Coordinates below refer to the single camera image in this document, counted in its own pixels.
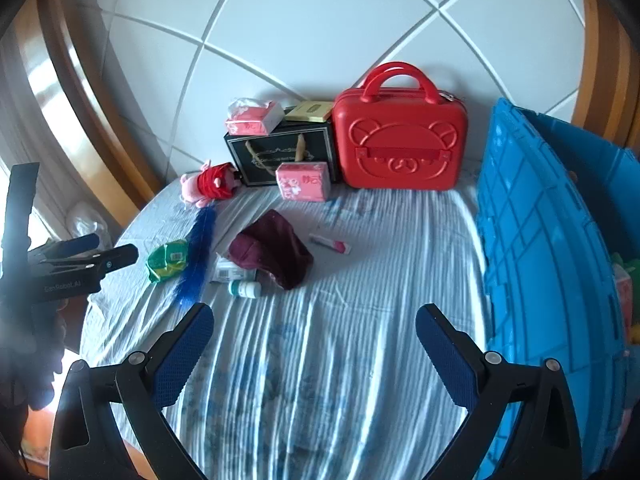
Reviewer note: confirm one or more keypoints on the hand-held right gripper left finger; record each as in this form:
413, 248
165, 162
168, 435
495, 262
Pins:
182, 355

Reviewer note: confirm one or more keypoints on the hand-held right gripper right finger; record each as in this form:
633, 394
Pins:
447, 355

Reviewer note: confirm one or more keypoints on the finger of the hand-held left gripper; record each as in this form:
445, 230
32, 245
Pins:
117, 256
75, 244

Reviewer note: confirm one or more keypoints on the green plastic packet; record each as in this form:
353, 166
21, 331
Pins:
167, 260

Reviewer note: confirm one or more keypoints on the white medicine bottle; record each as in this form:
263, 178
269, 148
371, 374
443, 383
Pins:
247, 289

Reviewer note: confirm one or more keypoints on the white blue-print packet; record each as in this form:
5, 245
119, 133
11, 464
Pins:
225, 272

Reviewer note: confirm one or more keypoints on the blue plastic crate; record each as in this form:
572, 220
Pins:
540, 260

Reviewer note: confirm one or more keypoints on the maroon knit cap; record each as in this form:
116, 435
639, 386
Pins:
280, 255

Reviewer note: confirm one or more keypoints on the small red white tube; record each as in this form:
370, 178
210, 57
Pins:
332, 244

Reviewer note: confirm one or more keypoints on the pink tissue pack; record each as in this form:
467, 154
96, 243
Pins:
250, 122
623, 290
302, 182

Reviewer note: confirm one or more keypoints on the clear plastic bag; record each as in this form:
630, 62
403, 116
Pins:
82, 222

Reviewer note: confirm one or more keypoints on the pink pig plush toy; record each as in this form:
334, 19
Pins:
210, 185

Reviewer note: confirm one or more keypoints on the striped blue-white bed sheet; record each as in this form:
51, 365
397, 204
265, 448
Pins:
325, 360

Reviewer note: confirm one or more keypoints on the black gift bag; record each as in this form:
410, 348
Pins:
260, 160

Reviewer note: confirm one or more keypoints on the opened pink tissue pack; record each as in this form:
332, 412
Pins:
250, 122

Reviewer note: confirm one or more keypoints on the sealed pink tissue pack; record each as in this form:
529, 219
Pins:
302, 182

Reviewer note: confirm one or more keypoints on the red bear-embossed suitcase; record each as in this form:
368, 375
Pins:
400, 160

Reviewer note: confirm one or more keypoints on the flat gold box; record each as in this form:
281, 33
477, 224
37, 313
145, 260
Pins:
310, 111

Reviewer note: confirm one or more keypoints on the wooden headboard frame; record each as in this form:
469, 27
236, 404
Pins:
85, 85
600, 60

